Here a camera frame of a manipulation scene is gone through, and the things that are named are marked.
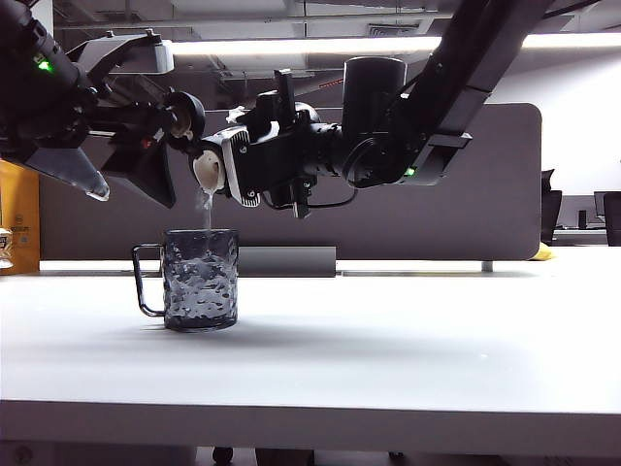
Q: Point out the grey desk partition panel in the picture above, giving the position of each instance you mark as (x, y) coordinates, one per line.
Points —
(388, 218)

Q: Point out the red ceiling sign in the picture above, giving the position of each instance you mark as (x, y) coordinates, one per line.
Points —
(333, 84)

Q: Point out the long ceiling light strip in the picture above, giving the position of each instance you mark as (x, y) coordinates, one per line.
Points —
(291, 46)

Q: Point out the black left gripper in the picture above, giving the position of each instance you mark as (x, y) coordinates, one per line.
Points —
(48, 128)

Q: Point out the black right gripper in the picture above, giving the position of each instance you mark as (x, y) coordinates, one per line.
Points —
(291, 155)

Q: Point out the small dark desk object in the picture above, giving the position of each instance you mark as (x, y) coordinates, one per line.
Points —
(582, 219)

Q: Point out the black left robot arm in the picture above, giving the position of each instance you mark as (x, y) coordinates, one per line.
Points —
(29, 53)

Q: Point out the small white jar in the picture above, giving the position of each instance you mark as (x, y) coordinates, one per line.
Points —
(5, 247)

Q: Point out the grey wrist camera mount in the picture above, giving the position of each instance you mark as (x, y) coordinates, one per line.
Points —
(136, 53)

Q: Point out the small yellow object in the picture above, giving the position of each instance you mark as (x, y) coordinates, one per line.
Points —
(544, 253)

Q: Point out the yellow box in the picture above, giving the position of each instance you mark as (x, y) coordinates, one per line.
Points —
(22, 213)

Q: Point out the dark textured glass mug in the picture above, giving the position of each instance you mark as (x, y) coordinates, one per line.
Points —
(201, 286)

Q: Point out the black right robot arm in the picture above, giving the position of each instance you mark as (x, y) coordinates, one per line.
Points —
(461, 58)

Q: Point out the black caster wheel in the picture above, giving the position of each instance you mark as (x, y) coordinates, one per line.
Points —
(222, 456)

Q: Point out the black office chair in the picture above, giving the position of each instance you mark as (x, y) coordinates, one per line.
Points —
(550, 213)

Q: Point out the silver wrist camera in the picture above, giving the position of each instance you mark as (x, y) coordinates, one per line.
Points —
(238, 165)

